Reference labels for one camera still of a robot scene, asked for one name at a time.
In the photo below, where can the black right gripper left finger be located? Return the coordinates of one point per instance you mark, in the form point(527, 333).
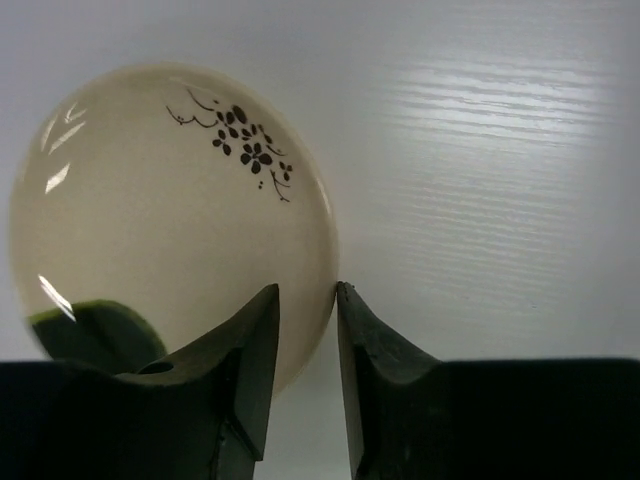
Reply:
point(199, 413)

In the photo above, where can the green plate with floral inside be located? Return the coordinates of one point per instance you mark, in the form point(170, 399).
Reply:
point(156, 201)

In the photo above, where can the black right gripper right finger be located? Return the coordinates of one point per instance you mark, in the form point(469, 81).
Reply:
point(410, 415)

